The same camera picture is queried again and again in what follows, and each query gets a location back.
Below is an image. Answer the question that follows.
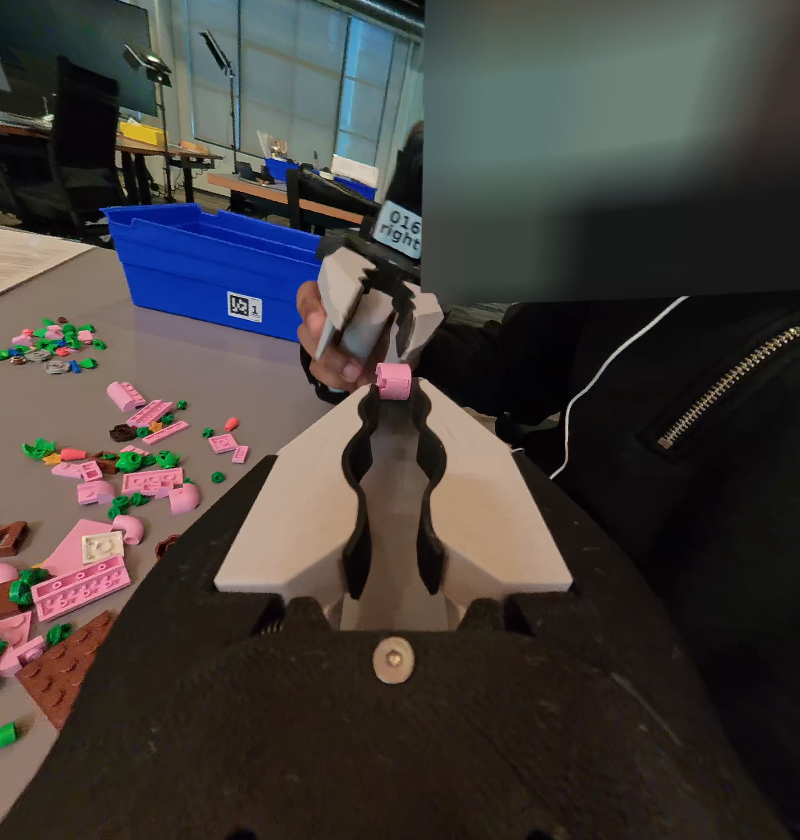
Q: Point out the person's right forearm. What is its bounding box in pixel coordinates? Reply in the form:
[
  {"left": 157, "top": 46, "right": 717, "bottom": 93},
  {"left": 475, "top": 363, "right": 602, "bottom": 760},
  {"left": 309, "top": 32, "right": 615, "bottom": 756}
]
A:
[{"left": 420, "top": 302, "right": 584, "bottom": 420}]

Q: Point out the white square plate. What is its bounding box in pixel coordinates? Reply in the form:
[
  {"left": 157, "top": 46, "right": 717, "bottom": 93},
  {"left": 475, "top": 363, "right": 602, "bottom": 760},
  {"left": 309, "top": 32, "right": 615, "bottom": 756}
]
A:
[{"left": 81, "top": 531, "right": 125, "bottom": 565}]

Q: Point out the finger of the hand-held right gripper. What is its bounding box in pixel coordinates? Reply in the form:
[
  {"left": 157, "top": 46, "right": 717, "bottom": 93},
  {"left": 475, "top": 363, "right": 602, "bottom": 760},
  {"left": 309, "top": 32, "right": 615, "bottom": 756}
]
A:
[
  {"left": 392, "top": 287, "right": 445, "bottom": 364},
  {"left": 314, "top": 251, "right": 374, "bottom": 362}
]

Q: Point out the black computer monitor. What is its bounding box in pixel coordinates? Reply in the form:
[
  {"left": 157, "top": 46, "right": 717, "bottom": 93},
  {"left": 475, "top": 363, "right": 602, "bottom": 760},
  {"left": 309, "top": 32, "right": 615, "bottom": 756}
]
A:
[{"left": 0, "top": 0, "right": 159, "bottom": 117}]

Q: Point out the wooden office desk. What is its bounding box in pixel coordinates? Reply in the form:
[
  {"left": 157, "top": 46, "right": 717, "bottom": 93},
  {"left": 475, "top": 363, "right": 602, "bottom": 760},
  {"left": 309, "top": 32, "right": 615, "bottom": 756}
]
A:
[{"left": 0, "top": 108, "right": 226, "bottom": 207}]

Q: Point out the heap of mixed tiny pieces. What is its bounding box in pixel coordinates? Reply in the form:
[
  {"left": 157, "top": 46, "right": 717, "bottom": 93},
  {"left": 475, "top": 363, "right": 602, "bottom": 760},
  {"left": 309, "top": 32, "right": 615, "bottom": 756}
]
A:
[{"left": 0, "top": 316, "right": 108, "bottom": 376}]

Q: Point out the pink round brick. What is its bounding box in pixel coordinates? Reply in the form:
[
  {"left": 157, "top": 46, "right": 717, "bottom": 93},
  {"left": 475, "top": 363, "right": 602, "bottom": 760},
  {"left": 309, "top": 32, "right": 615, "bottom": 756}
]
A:
[{"left": 376, "top": 362, "right": 415, "bottom": 401}]

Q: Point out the pile of small toy bricks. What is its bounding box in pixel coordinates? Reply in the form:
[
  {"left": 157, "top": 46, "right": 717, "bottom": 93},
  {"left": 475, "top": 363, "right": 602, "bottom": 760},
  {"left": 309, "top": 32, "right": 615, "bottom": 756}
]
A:
[{"left": 0, "top": 380, "right": 252, "bottom": 703}]

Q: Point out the person's right hand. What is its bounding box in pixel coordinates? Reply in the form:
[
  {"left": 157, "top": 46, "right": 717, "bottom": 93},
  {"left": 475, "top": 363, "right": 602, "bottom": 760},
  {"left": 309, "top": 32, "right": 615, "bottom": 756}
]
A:
[{"left": 297, "top": 282, "right": 381, "bottom": 394}]

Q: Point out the brown studded plate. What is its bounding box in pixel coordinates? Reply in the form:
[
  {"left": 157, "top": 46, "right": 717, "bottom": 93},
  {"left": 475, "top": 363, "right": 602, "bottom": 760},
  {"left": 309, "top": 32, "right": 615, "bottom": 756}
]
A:
[{"left": 16, "top": 610, "right": 116, "bottom": 731}]

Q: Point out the printed instruction sheet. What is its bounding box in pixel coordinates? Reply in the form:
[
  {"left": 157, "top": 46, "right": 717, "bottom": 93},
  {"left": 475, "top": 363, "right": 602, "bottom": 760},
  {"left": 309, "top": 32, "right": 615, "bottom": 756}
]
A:
[{"left": 0, "top": 223, "right": 98, "bottom": 303}]

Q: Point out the blue storage bin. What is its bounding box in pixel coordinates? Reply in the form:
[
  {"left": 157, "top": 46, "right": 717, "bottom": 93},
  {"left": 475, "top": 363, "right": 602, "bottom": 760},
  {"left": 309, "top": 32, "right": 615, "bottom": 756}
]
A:
[
  {"left": 265, "top": 156, "right": 379, "bottom": 201},
  {"left": 101, "top": 203, "right": 325, "bottom": 343}
]

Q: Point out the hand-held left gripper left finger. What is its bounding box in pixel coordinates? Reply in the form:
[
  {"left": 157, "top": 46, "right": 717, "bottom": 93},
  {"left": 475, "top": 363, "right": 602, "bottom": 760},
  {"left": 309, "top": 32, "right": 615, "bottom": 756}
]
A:
[{"left": 214, "top": 384, "right": 379, "bottom": 599}]

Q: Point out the person's black clothed body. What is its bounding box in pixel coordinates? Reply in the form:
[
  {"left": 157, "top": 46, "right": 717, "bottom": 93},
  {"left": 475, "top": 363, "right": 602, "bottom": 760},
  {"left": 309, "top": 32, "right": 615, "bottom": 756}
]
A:
[{"left": 505, "top": 289, "right": 800, "bottom": 840}]

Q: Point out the white cable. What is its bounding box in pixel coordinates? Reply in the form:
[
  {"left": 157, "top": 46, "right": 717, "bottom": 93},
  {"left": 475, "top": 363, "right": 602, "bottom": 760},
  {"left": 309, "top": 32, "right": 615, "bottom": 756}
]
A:
[{"left": 550, "top": 295, "right": 691, "bottom": 480}]

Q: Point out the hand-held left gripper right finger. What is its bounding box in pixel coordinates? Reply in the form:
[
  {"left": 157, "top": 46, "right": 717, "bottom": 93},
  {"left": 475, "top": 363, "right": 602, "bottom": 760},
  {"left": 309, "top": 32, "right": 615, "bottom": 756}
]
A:
[{"left": 412, "top": 377, "right": 575, "bottom": 609}]

